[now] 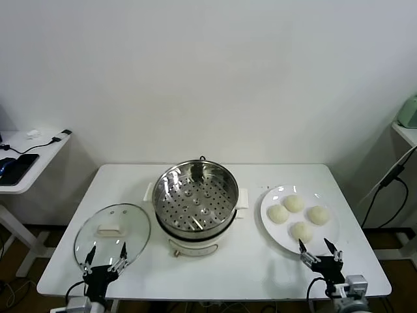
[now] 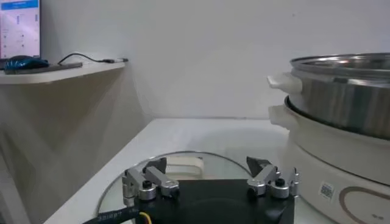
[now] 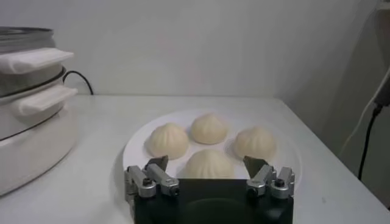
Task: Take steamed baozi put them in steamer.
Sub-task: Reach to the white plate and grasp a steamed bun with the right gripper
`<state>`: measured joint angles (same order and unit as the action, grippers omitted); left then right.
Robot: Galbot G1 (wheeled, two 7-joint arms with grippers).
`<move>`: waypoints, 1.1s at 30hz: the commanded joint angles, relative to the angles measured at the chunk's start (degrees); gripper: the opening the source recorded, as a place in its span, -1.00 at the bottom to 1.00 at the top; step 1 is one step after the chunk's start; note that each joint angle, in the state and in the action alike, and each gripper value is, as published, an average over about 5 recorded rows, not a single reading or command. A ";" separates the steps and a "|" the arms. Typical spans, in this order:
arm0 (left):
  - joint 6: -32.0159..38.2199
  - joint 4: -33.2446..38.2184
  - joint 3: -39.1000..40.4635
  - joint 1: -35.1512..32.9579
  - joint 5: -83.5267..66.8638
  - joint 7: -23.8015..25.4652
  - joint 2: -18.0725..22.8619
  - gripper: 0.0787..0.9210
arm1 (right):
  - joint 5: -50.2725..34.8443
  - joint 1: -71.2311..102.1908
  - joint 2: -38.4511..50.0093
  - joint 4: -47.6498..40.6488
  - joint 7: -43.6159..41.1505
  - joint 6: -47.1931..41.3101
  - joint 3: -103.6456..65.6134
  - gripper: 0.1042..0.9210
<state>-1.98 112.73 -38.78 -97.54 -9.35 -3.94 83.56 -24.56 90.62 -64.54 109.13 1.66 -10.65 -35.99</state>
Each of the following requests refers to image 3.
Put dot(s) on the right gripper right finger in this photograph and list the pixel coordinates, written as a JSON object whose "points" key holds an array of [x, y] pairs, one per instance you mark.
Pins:
{"points": [[262, 179]]}

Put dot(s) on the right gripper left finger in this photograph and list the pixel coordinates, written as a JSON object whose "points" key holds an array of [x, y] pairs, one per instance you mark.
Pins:
{"points": [[166, 182]]}

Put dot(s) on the white steamed baozi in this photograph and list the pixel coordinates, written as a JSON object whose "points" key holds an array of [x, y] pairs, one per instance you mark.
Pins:
{"points": [[209, 129], [255, 144], [209, 165], [168, 141]]}

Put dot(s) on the white round plate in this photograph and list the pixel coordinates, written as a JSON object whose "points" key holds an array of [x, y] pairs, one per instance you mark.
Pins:
{"points": [[243, 121]]}

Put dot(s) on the white electric cooker base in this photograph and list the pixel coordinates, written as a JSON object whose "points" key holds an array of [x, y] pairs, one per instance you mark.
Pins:
{"points": [[36, 146]]}

